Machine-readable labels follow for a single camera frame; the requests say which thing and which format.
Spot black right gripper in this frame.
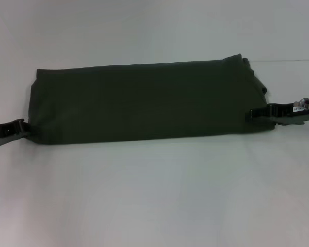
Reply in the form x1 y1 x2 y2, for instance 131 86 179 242
245 102 309 127

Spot dark green t-shirt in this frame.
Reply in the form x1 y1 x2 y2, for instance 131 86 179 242
25 53 277 145

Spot right arm cable with connector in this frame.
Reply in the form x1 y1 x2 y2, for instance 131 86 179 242
293 97 309 112

